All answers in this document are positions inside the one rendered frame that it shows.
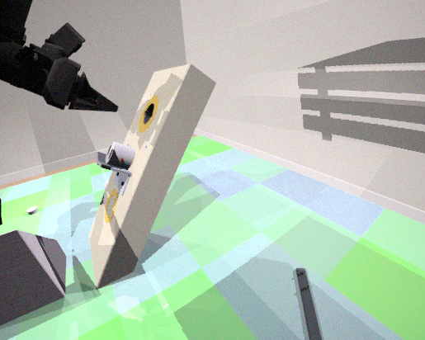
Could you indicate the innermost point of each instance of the grey flat bar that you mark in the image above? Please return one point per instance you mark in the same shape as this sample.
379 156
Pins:
310 314

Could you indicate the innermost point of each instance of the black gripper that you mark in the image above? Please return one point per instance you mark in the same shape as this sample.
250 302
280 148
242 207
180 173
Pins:
58 82

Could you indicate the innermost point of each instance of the cream flat panel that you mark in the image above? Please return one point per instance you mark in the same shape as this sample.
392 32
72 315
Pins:
161 130

